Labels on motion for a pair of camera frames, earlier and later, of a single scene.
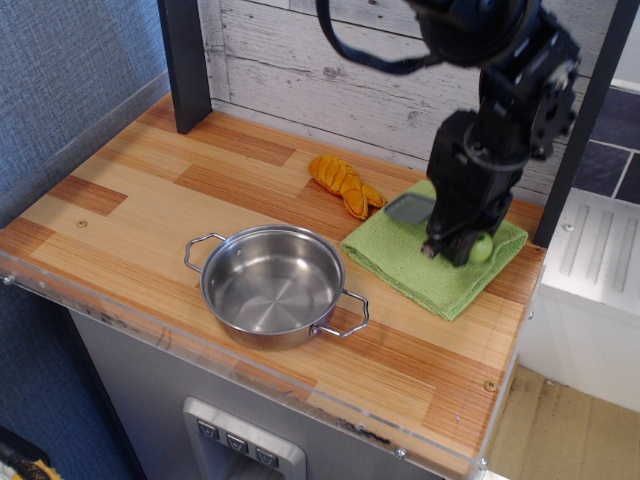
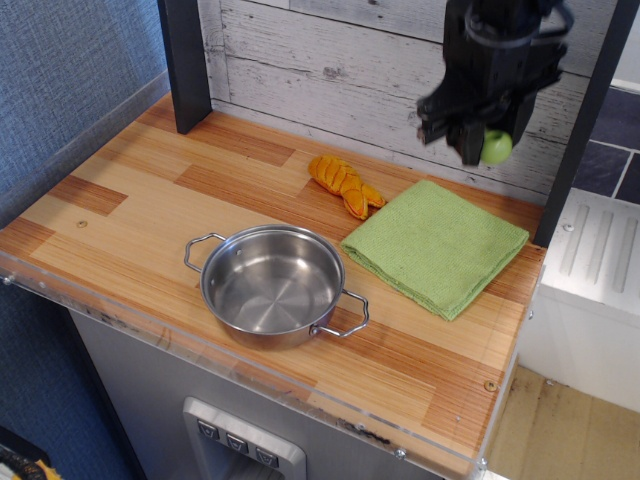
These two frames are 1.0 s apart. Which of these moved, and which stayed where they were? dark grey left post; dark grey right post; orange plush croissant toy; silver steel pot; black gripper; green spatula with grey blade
Moved: black gripper; green spatula with grey blade
Stayed: orange plush croissant toy; silver steel pot; dark grey right post; dark grey left post
